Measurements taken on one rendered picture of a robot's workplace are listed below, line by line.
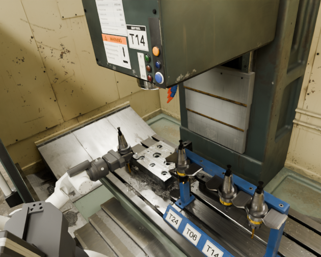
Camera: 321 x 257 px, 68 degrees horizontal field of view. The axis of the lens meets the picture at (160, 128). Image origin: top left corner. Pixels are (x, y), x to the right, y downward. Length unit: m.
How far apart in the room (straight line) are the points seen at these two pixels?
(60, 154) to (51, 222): 1.77
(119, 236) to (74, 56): 1.32
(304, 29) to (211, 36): 0.80
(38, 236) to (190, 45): 0.64
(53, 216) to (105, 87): 1.94
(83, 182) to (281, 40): 1.05
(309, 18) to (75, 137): 1.77
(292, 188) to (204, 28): 1.36
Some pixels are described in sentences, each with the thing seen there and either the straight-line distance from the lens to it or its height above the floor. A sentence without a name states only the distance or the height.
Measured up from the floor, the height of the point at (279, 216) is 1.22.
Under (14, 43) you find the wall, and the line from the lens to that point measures 1.89.
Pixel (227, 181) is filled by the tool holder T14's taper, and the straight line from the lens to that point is 0.84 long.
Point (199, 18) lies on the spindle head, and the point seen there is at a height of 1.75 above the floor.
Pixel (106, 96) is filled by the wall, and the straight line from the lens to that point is 2.20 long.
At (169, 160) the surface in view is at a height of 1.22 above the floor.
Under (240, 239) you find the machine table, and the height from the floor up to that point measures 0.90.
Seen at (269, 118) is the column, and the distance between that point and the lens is 1.40.
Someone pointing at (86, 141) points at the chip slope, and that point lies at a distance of 2.08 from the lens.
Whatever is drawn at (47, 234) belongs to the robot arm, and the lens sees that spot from 0.27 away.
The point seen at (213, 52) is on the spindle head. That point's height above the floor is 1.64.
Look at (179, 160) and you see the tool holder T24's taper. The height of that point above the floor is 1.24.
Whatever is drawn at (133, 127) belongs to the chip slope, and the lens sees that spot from 2.18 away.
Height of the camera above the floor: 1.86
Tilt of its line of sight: 32 degrees down
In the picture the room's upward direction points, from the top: 7 degrees counter-clockwise
